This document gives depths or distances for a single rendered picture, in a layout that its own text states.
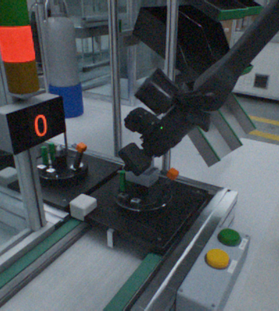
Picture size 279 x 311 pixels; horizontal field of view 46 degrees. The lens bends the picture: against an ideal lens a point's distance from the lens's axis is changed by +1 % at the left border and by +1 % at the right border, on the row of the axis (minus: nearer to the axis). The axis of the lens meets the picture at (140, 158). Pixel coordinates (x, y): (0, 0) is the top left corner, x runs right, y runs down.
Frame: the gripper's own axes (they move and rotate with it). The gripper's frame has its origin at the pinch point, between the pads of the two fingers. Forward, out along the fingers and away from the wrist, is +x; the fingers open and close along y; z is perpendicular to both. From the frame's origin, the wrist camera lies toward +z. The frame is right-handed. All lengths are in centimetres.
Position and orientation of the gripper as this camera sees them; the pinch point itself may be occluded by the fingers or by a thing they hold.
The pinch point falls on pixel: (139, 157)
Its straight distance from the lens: 72.5
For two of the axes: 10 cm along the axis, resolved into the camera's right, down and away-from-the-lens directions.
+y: -5.2, 3.9, -7.6
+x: -5.7, 5.0, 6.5
